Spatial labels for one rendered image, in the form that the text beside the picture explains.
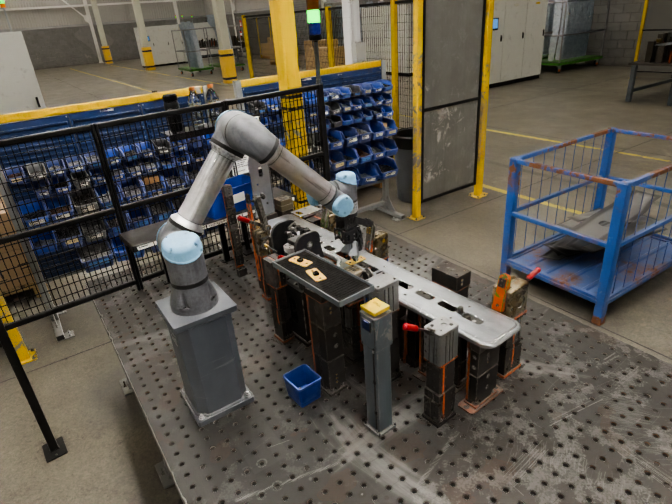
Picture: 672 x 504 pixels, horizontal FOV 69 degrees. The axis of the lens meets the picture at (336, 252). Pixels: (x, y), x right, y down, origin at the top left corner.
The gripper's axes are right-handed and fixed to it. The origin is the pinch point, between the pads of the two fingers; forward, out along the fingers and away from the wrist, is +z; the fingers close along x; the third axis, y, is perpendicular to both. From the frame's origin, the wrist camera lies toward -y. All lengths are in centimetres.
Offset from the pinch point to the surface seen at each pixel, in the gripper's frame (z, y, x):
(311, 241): -12.9, 19.5, -1.5
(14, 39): -87, 10, -676
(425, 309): 2.1, 6.8, 43.9
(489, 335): 2, 4, 67
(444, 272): -0.5, -13.2, 34.9
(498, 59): 47, -962, -606
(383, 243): 2.2, -18.6, -3.5
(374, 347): -3, 37, 52
